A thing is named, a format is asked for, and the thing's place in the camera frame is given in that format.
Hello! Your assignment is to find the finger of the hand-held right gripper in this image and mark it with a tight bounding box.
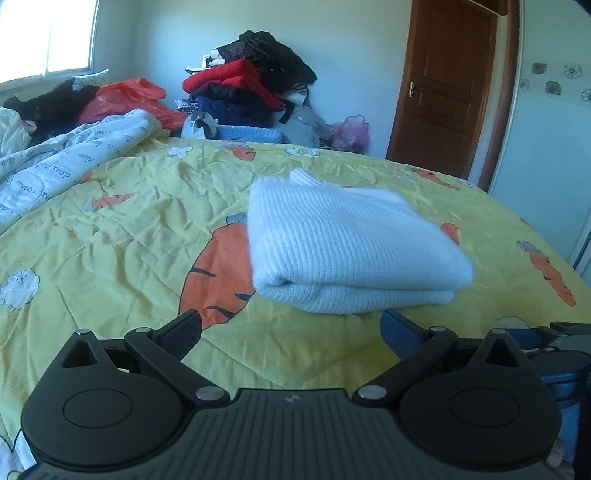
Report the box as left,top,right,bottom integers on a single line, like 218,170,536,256
505,323,555,345

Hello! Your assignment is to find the light blue knit garment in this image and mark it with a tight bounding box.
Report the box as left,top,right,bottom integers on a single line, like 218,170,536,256
215,124,291,145

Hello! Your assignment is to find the white printed quilt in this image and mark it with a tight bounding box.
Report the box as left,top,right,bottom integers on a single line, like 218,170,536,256
0,108,169,232

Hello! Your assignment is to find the yellow carrot print bedsheet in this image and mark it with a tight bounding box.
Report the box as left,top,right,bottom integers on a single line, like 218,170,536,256
0,137,591,480

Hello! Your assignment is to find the navy jacket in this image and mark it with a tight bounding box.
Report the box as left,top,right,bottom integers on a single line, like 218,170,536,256
190,83,278,130

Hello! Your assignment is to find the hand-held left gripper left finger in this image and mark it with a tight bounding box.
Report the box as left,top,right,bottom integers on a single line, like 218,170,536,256
62,309,230,408

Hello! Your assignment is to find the purple mesh bag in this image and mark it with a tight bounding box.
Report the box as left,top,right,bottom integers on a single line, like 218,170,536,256
329,115,371,154

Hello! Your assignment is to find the grey garment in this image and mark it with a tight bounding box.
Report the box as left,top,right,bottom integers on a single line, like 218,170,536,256
277,104,331,148

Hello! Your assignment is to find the window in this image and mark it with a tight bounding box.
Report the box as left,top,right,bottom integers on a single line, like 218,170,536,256
0,0,100,84

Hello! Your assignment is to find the white knit sweater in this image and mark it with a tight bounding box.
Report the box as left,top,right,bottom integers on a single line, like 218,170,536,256
247,168,476,315

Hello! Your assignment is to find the red plastic bag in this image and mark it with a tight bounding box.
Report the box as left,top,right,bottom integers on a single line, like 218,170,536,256
76,78,188,137

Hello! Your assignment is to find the brown wooden door frame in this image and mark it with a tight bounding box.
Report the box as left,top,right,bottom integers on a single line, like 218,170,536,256
480,0,520,192

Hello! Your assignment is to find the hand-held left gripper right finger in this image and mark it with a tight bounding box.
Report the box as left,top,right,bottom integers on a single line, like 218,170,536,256
352,308,525,408

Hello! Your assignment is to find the white plastic bag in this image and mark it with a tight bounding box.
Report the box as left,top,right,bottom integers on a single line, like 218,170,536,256
179,111,218,139

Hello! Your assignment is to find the black cloth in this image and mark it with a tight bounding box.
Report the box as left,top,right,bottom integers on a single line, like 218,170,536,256
2,78,100,144

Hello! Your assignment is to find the brown wooden door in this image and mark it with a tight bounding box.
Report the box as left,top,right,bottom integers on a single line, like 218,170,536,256
385,0,499,178

